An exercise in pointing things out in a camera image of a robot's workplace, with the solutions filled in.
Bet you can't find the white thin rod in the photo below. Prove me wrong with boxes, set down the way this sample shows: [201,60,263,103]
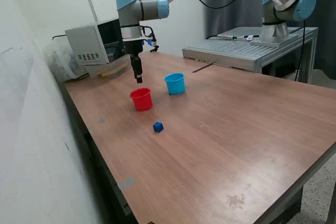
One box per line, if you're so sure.
[88,0,99,23]

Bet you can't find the clear plastic bag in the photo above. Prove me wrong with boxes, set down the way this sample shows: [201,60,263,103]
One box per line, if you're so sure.
[43,41,89,83]

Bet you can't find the silver microwave oven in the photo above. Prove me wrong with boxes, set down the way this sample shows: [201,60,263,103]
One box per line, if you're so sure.
[65,18,127,66]

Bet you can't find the clear plastic box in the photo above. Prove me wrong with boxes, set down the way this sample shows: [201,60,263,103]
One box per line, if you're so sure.
[85,50,144,79]

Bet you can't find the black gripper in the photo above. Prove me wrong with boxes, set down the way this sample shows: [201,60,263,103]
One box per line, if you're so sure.
[123,39,144,84]

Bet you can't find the dark flat strip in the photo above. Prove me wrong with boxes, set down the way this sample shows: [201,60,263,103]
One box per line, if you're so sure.
[192,62,213,74]

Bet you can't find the aluminium robot base table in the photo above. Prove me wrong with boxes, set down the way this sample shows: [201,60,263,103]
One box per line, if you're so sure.
[182,26,319,83]

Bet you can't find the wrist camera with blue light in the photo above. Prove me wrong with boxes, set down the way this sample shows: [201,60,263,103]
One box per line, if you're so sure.
[143,36,158,49]

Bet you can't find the large grey tape piece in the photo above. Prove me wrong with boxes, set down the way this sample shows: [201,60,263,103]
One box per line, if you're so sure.
[118,177,136,190]

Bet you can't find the dark grey curtain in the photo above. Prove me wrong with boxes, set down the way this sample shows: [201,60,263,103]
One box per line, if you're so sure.
[204,0,336,80]

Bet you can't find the blue plastic cup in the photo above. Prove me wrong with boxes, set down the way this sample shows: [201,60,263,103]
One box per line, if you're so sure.
[163,72,186,95]

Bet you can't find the red plastic cup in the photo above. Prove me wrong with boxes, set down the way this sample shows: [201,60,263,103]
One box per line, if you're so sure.
[129,87,153,111]

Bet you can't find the wooden sticks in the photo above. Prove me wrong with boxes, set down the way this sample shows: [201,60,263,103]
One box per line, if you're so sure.
[96,66,127,78]

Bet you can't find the cable with white tags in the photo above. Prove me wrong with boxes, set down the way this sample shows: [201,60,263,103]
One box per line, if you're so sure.
[235,34,260,41]

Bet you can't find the black hanging cable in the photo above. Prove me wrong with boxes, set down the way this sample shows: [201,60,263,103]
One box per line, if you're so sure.
[293,19,307,82]

